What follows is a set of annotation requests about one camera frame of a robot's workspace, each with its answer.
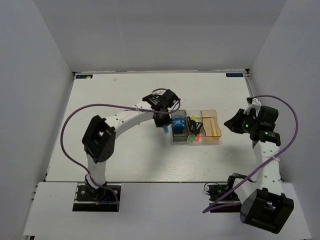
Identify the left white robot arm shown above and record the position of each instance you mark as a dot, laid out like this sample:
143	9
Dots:
101	133

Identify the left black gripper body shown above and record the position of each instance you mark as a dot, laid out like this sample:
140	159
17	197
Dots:
165	119

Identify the right corner label sticker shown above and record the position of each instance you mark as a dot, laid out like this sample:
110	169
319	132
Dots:
234	75

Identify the corner label sticker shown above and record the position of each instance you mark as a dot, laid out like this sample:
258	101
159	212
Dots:
84	76
234	75

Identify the amber transparent container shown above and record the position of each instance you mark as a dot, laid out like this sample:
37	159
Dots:
207	115

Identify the orange highlighter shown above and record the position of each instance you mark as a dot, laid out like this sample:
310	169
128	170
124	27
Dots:
197	137

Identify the pale yellow eraser stick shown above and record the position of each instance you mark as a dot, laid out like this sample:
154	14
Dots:
213	126

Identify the yellow highlighter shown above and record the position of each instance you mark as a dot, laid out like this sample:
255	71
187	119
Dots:
198	127

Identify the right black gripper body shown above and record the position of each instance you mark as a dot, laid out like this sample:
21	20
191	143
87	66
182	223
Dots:
252	123

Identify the green highlighter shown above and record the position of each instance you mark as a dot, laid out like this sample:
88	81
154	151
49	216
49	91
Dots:
192	137

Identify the light blue highlighter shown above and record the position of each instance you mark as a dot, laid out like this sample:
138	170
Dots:
165	129

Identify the left corner label sticker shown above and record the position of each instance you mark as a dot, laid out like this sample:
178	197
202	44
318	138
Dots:
84	76

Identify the clear transparent container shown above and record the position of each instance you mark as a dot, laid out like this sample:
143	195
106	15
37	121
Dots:
198	115

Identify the dark grey transparent container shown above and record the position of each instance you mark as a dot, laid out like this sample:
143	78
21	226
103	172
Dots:
180	137

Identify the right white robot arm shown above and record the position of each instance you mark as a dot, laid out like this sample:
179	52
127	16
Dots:
264	204

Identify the pink highlighter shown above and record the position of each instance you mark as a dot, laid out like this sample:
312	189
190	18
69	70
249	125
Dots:
191	123

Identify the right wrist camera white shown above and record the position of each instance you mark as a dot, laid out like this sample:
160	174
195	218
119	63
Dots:
254	106

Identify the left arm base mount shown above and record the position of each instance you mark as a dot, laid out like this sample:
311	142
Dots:
103	201

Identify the blue round jar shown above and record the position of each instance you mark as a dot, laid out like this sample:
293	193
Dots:
178	124

